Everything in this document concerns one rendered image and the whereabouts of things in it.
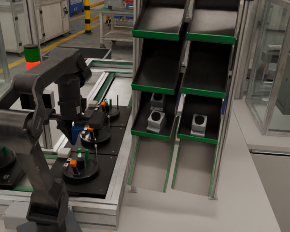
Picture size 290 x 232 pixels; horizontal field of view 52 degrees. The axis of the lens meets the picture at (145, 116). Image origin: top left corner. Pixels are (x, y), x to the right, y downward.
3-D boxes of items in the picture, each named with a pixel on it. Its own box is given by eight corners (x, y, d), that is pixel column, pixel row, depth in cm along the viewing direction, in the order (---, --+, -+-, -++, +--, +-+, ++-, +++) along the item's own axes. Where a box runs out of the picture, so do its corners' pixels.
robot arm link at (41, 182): (23, 127, 52) (38, 103, 56) (-15, 123, 53) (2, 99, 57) (62, 217, 74) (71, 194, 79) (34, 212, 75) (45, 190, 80)
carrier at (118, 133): (117, 159, 127) (117, 133, 121) (61, 154, 128) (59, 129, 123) (125, 130, 148) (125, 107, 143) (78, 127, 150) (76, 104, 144)
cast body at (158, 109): (162, 116, 102) (162, 103, 97) (150, 114, 103) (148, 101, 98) (167, 98, 107) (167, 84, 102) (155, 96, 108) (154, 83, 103)
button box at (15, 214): (67, 234, 97) (65, 221, 94) (4, 229, 98) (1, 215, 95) (73, 218, 103) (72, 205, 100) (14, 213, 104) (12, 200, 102)
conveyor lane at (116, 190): (118, 221, 108) (118, 200, 103) (28, 212, 110) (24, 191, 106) (146, 91, 218) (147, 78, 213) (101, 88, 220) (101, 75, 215)
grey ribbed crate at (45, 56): (104, 82, 297) (103, 60, 287) (43, 78, 301) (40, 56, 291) (112, 69, 335) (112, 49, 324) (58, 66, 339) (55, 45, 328)
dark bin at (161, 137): (170, 141, 96) (169, 128, 90) (130, 135, 99) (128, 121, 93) (184, 80, 113) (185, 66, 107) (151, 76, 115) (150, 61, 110)
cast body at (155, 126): (159, 137, 97) (158, 124, 91) (147, 133, 98) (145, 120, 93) (169, 118, 101) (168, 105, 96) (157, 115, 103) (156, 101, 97)
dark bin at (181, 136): (217, 145, 95) (219, 131, 89) (176, 138, 98) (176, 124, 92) (225, 83, 112) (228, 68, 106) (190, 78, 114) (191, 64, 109)
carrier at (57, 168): (105, 199, 105) (104, 170, 99) (38, 193, 107) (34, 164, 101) (117, 159, 127) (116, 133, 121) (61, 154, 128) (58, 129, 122)
